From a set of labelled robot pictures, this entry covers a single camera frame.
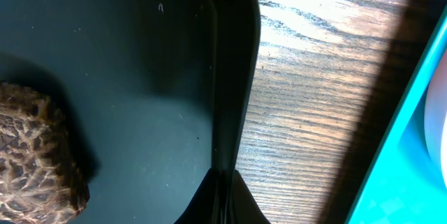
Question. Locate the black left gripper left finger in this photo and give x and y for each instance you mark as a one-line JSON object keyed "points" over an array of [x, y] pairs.
{"points": [[205, 206]]}

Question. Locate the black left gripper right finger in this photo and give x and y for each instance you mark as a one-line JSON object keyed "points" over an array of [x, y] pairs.
{"points": [[242, 207]]}

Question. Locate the brown shiitake mushroom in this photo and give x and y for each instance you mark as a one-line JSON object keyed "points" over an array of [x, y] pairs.
{"points": [[40, 180]]}

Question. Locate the large pink plate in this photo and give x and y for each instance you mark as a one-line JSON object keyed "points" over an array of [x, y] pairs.
{"points": [[435, 118]]}

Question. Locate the black plastic tray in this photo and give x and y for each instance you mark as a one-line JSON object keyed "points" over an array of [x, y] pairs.
{"points": [[154, 93]]}

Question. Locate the teal serving tray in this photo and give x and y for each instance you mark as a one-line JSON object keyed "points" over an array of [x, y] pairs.
{"points": [[402, 184]]}

